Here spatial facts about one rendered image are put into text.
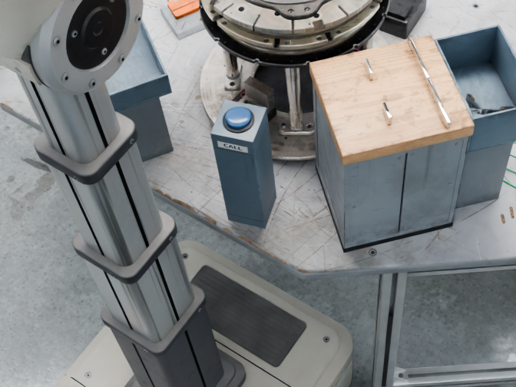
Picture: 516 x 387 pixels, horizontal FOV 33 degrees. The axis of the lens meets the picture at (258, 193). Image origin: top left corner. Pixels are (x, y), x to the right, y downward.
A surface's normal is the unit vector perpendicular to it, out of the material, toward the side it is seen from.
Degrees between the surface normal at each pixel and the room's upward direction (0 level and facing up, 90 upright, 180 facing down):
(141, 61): 0
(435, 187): 90
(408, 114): 0
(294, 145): 0
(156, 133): 90
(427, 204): 90
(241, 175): 90
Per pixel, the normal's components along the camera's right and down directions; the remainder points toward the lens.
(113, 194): 0.82, 0.44
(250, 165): -0.30, 0.81
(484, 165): 0.22, 0.80
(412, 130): -0.08, -0.55
